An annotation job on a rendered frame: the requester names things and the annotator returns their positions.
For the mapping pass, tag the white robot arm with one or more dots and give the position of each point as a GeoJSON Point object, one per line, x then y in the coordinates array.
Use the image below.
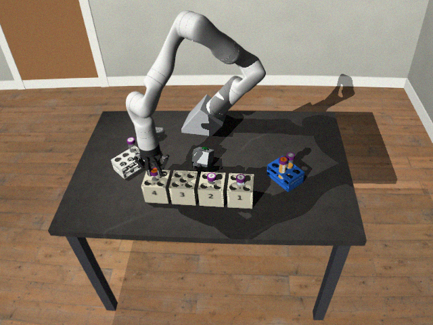
{"type": "Point", "coordinates": [200, 29]}

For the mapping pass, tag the beige block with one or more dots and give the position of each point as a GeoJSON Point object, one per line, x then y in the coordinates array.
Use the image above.
{"type": "Point", "coordinates": [184, 187]}
{"type": "Point", "coordinates": [157, 191]}
{"type": "Point", "coordinates": [240, 196]}
{"type": "Point", "coordinates": [212, 195]}

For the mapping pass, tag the white tube rack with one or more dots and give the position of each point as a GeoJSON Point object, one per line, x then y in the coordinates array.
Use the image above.
{"type": "Point", "coordinates": [128, 167]}

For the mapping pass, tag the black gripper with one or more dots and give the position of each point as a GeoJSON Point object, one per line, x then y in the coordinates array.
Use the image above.
{"type": "Point", "coordinates": [151, 156]}

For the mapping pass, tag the blue tube rack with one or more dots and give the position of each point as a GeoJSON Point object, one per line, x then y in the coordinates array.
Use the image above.
{"type": "Point", "coordinates": [290, 181]}

